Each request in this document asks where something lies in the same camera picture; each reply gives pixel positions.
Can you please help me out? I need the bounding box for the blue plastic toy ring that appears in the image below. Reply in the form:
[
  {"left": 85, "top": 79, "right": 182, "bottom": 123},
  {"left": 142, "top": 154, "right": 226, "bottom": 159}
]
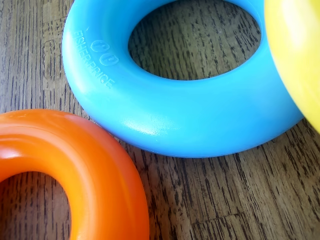
[{"left": 61, "top": 0, "right": 307, "bottom": 158}]

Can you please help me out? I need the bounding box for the orange plastic toy ring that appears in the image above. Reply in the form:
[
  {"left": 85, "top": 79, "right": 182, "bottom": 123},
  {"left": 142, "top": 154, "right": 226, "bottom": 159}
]
[{"left": 0, "top": 108, "right": 150, "bottom": 240}]

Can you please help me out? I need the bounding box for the yellow plastic toy ring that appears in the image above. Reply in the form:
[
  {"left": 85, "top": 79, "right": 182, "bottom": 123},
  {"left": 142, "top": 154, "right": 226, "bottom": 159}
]
[{"left": 264, "top": 0, "right": 320, "bottom": 135}]

